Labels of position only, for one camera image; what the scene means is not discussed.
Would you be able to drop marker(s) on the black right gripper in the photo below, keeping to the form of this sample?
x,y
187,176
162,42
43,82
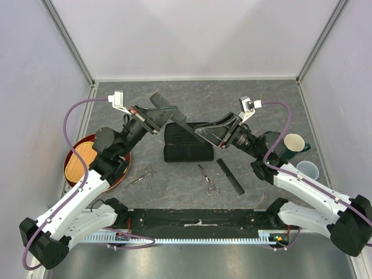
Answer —
x,y
214,132

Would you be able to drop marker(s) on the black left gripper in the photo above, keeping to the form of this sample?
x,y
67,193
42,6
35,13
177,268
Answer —
x,y
144,116

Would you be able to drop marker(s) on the black zippered tool case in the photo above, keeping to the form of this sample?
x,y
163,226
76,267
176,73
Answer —
x,y
181,146

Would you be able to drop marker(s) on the black straight comb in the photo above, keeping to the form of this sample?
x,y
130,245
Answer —
x,y
231,178

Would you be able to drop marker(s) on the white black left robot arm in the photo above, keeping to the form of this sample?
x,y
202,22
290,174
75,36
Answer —
x,y
53,234

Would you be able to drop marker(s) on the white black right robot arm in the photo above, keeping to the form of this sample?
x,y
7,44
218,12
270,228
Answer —
x,y
344,220

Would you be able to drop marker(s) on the silver scissors left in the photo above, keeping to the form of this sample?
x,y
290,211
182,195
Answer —
x,y
149,171

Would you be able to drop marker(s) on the silver scissors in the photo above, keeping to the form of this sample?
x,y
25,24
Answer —
x,y
149,171
212,189

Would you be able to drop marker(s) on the silver scissors centre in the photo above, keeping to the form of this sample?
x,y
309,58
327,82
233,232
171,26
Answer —
x,y
212,189

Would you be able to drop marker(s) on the dark green mug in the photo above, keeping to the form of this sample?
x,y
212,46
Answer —
x,y
294,144

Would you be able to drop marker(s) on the round red tray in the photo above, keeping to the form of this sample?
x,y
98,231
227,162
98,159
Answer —
x,y
102,163

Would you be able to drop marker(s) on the clear plastic cup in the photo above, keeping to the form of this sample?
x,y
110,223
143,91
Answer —
x,y
309,169

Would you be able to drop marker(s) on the woven bamboo mat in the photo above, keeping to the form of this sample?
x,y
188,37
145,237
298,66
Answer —
x,y
74,169

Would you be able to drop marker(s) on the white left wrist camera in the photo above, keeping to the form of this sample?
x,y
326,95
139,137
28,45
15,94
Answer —
x,y
117,101

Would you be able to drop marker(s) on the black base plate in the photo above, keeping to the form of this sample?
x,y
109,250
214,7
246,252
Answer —
x,y
197,222

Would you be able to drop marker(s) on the slotted cable duct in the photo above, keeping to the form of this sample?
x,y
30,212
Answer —
x,y
262,237

